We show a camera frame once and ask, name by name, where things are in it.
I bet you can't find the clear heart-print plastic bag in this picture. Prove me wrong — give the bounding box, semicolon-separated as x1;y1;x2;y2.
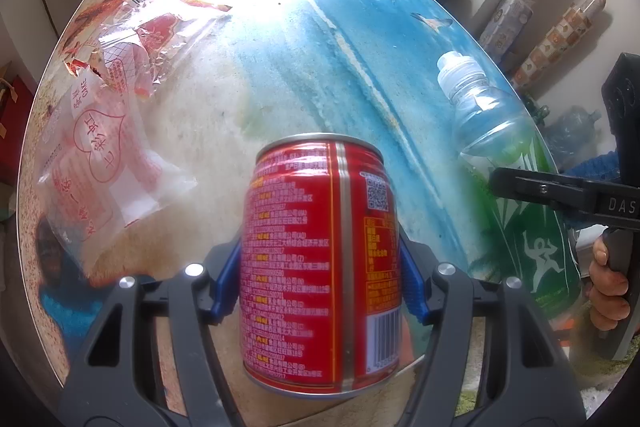
37;77;198;268

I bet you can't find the large blue water jug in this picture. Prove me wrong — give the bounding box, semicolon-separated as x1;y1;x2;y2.
547;107;603;172

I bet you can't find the beach print folding table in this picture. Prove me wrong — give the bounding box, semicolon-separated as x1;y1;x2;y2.
17;0;583;427

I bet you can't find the red gift bag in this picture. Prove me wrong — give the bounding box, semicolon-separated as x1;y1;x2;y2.
0;62;31;188

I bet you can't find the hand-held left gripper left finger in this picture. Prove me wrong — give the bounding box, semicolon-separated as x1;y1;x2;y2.
57;239;246;427

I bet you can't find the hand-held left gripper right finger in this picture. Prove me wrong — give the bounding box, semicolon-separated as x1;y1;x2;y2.
397;234;586;427

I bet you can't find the person's right hand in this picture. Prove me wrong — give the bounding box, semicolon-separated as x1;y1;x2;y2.
589;237;632;333

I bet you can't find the rolled printed mat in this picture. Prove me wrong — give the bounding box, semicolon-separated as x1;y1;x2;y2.
510;0;608;90

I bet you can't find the toilet paper pack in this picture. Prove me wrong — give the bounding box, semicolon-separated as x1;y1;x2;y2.
479;0;532;58

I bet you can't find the red drink can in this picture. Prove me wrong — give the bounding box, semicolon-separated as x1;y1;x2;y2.
237;133;401;403

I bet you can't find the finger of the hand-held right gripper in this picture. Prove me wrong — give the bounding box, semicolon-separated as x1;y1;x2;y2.
489;167;601;220

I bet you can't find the clear plastic bottle green label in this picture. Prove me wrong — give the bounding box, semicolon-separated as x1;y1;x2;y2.
436;51;583;320

